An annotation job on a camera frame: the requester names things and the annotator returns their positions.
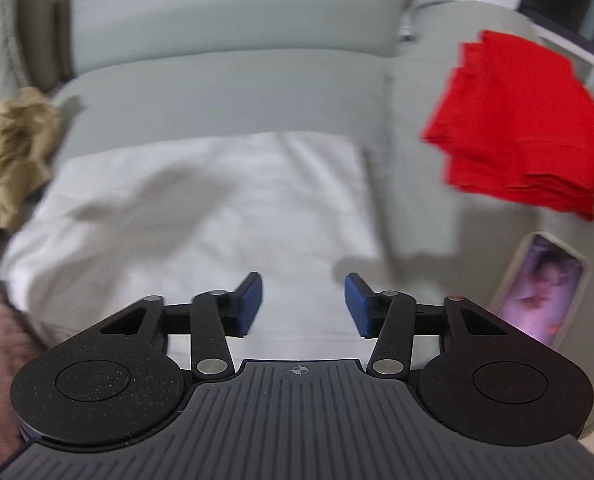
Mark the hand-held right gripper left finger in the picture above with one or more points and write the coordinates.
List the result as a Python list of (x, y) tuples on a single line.
[(252, 305)]

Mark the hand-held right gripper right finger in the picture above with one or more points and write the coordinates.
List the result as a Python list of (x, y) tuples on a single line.
[(357, 310)]

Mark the white t-shirt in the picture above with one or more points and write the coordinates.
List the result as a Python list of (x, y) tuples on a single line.
[(202, 220)]

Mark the khaki pants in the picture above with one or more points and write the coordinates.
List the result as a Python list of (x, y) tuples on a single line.
[(12, 150)]

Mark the smartphone in clear case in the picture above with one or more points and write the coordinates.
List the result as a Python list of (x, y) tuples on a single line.
[(542, 290)]

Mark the red garment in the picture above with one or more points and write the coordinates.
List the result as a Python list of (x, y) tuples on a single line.
[(522, 125)]

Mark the pink fluffy garment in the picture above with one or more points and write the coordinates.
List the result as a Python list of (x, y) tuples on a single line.
[(2, 360)]

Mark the grey sofa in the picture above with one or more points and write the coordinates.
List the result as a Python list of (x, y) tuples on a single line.
[(227, 15)]

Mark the dark grey cushion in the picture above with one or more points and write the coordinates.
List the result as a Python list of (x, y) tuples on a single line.
[(44, 20)]

